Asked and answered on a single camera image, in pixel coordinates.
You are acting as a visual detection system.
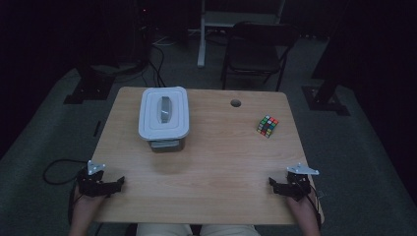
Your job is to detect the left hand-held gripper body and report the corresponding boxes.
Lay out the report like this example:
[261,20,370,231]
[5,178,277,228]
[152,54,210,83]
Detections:
[77,159,114,198]

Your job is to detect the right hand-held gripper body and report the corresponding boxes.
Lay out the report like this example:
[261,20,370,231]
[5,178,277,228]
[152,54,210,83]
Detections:
[283,162,320,202]

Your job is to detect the multicoloured puzzle cube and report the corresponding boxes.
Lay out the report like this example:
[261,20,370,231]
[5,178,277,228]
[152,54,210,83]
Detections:
[256,114,279,139]

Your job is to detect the clear plastic storage box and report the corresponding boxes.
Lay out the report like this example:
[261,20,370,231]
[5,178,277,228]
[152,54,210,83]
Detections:
[149,137,186,153]

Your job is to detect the white lid with grey handle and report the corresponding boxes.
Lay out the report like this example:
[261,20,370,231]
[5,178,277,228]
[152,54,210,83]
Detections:
[138,86,191,142]

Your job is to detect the person's left hand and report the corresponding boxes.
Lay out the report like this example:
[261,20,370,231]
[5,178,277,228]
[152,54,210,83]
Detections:
[72,186,107,214]

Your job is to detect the person's right hand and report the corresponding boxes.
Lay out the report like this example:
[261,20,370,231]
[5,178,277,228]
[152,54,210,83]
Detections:
[286,192,319,218]

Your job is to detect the person's beige trousers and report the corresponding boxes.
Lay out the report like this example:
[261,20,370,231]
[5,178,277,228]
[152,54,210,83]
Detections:
[136,223,262,236]

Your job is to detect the black stand with flat base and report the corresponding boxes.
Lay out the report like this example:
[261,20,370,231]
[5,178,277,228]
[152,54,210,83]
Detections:
[301,0,352,116]
[63,62,116,105]

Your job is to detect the black folding chair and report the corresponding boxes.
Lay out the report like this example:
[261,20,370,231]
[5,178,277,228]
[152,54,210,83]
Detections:
[220,21,300,92]

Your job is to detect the dark equipment rack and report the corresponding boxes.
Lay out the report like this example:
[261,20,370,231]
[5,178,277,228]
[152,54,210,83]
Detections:
[129,0,154,67]

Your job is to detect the right hand-held gripper cable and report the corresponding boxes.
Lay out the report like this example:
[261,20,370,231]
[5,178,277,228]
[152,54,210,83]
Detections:
[306,183,323,230]

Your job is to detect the hand-held gripper cable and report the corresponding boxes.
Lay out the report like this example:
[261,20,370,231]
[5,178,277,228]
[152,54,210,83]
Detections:
[306,183,323,230]
[67,181,80,227]

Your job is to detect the left hand-held gripper cable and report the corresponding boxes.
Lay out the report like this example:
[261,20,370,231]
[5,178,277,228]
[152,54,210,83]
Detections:
[67,181,80,227]

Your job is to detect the black floor cable loop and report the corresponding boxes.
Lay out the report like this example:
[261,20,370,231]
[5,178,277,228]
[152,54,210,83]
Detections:
[42,158,90,186]

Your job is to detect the black background cables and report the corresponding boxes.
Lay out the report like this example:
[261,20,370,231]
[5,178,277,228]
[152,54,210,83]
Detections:
[141,43,167,89]

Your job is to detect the white metal stand frame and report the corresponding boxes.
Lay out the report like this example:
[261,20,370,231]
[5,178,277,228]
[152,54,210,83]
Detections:
[197,0,286,69]

